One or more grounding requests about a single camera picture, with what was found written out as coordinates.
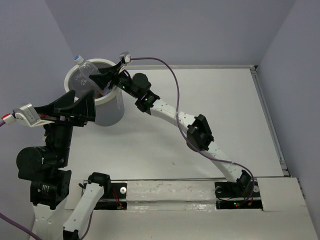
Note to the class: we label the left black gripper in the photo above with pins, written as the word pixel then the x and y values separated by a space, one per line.
pixel 85 108

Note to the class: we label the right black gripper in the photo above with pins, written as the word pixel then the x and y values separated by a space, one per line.
pixel 108 74

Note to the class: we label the long clear bottle blue cap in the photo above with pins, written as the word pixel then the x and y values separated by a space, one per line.
pixel 86 70

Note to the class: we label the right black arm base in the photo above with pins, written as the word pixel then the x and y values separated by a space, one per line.
pixel 228 199

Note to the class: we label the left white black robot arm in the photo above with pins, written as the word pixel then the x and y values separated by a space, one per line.
pixel 44 166

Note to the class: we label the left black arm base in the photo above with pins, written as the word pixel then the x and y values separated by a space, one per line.
pixel 115 195

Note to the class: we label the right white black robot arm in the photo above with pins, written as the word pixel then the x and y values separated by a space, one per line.
pixel 194 129

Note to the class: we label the white round plastic bin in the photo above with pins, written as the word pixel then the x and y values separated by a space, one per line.
pixel 109 107

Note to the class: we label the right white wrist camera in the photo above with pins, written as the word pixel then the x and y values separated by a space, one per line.
pixel 125 59

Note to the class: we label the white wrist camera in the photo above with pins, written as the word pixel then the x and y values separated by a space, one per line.
pixel 125 59
pixel 26 115

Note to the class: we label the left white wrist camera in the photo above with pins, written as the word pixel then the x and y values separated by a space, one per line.
pixel 26 115

